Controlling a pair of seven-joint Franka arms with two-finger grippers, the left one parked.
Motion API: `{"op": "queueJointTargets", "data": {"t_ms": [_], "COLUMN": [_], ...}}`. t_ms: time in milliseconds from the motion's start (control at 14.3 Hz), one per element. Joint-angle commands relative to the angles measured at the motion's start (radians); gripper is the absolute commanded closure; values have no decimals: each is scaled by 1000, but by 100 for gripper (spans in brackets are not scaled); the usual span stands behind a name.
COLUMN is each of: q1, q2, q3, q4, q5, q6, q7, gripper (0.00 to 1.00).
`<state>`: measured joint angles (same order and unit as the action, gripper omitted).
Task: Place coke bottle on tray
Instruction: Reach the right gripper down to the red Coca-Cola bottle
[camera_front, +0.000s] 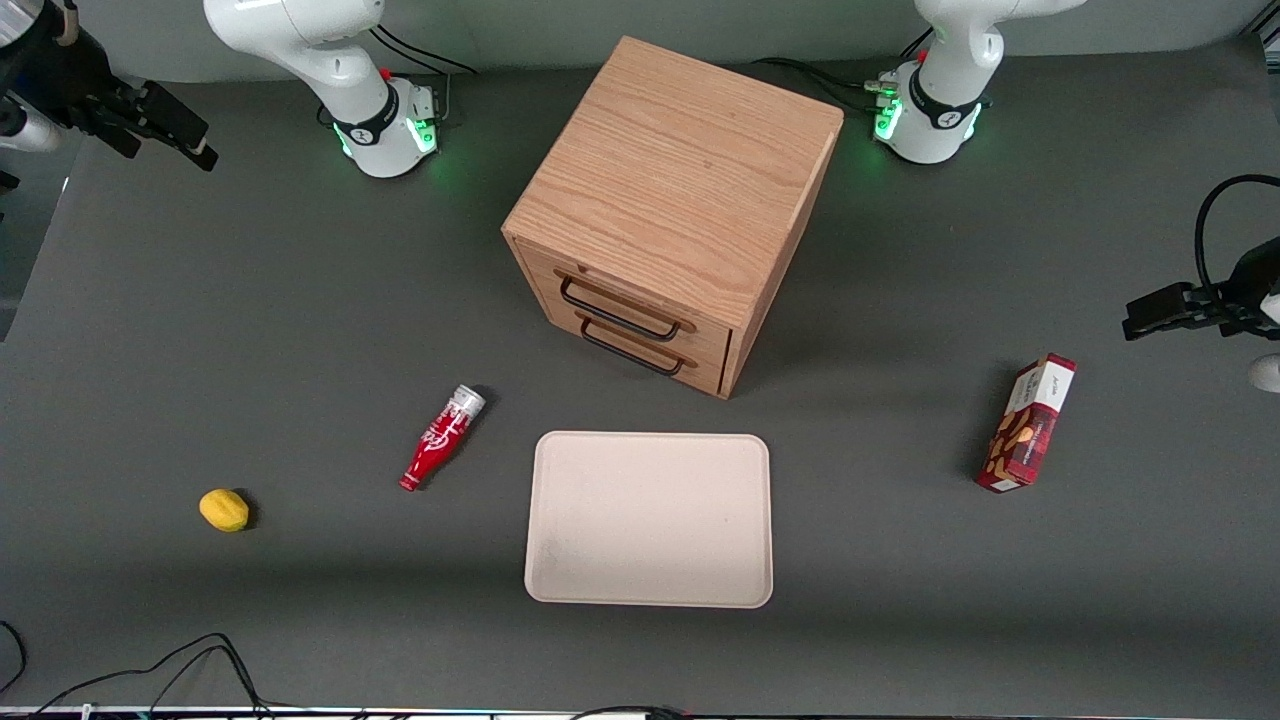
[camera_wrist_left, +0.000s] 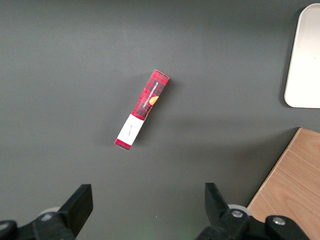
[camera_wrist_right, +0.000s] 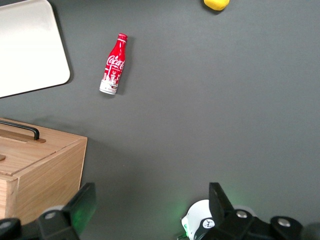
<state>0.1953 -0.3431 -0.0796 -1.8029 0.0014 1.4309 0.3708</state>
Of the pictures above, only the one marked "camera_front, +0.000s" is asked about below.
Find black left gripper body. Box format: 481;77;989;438
1212;238;1280;339

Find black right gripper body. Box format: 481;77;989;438
8;8;141;136

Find red coke bottle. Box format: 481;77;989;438
399;385;487;493

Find beige plastic tray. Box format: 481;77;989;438
524;431;774;609

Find red cookie box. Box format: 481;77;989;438
976;353;1078;494

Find yellow lemon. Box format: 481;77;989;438
199;488;250;533

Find wooden drawer cabinet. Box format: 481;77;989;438
502;36;844;400

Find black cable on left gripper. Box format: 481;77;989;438
1194;174;1280;293

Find black cables at right arm base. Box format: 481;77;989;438
368;24;479;123

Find black cables at arm base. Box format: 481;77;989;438
752;28;936;113
368;24;479;123

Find black cables at left arm base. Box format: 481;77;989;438
752;28;936;113

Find black metal drawer handle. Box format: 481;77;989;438
558;275;685;342
579;318;689;378

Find thin black cable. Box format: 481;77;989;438
0;620;28;693

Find black looping floor cable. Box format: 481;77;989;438
30;632;276;719

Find black cable at table edge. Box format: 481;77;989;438
568;704;693;720

